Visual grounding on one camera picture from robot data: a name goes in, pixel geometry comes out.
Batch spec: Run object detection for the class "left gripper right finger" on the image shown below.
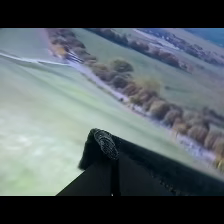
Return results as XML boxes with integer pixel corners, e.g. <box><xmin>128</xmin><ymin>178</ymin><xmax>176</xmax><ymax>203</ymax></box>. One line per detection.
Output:
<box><xmin>117</xmin><ymin>153</ymin><xmax>174</xmax><ymax>197</ymax></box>

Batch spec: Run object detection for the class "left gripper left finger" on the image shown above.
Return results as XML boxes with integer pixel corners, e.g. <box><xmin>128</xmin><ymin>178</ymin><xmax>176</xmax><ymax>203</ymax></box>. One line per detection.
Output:
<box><xmin>56</xmin><ymin>159</ymin><xmax>113</xmax><ymax>197</ymax></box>

